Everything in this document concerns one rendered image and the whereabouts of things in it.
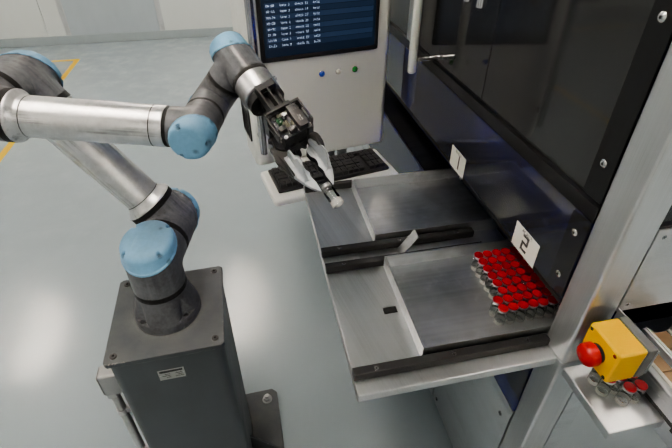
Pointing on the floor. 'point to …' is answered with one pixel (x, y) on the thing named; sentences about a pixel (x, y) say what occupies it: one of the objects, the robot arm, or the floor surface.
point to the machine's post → (604, 260)
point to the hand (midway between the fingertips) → (322, 183)
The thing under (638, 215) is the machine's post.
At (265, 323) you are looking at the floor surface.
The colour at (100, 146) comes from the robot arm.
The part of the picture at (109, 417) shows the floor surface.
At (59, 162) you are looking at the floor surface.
